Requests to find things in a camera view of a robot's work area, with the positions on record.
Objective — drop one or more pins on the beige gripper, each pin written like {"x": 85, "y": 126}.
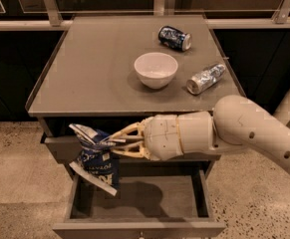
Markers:
{"x": 160, "y": 135}

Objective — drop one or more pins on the blue chip bag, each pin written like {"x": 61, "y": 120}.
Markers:
{"x": 96, "y": 163}

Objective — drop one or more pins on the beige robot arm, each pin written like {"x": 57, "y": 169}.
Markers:
{"x": 235, "y": 122}

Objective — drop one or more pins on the grey drawer cabinet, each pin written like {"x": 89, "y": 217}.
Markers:
{"x": 91, "y": 79}

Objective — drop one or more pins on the grey open middle drawer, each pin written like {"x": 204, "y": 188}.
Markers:
{"x": 161, "y": 207}

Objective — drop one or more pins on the grey top drawer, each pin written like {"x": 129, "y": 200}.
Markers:
{"x": 66, "y": 149}

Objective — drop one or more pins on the white ceramic bowl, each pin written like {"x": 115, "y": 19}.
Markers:
{"x": 155, "y": 69}

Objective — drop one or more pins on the silver blue soda can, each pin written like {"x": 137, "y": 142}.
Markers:
{"x": 205, "y": 79}

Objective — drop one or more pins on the dark blue soda can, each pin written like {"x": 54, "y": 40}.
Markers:
{"x": 174, "y": 38}

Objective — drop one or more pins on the metal railing frame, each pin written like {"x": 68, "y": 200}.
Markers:
{"x": 55, "y": 15}

